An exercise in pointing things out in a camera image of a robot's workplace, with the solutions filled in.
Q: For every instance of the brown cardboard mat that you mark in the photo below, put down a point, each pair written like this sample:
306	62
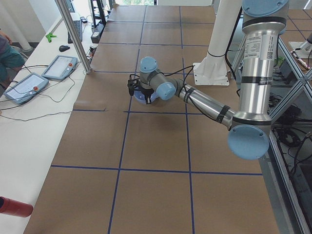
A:
123	167

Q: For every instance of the aluminium frame post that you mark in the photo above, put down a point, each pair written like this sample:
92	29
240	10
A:
61	4

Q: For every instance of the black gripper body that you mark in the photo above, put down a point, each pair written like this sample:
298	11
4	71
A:
146	92

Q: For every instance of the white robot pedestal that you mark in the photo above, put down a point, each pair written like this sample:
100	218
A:
212	70

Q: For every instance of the near teach pendant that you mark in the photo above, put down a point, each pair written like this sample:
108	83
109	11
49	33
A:
26	89

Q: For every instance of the person in teal clothing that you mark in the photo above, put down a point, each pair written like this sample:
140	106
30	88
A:
9	58

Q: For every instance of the green clamp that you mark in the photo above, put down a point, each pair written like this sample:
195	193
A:
49	37

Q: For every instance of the blue bowl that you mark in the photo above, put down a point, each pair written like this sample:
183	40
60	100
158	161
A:
140	97

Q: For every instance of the red cylinder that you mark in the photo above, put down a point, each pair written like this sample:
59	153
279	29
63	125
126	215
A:
14	207

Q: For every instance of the far teach pendant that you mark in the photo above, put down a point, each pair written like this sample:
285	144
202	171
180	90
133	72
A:
60	67

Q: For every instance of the black computer mouse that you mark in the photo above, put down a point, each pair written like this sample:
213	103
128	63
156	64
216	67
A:
64	48

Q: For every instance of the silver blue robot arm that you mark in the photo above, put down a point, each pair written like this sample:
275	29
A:
249	127

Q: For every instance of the teach pendant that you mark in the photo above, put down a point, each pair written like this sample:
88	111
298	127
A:
60	67
26	89

